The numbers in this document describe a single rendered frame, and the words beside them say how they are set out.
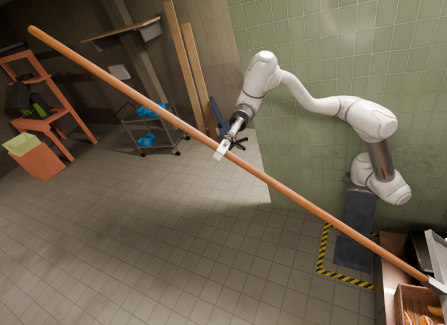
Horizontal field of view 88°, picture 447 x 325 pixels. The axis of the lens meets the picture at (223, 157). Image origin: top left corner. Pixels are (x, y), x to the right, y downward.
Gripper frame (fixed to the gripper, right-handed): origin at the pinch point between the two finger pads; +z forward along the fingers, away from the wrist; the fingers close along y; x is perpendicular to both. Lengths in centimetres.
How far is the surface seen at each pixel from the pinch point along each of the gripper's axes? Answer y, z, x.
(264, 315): 159, 0, -115
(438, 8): -55, -121, -59
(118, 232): 307, -34, 57
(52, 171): 489, -117, 286
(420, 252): 32, -45, -140
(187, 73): 181, -269, 111
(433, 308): 40, -20, -154
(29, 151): 444, -114, 326
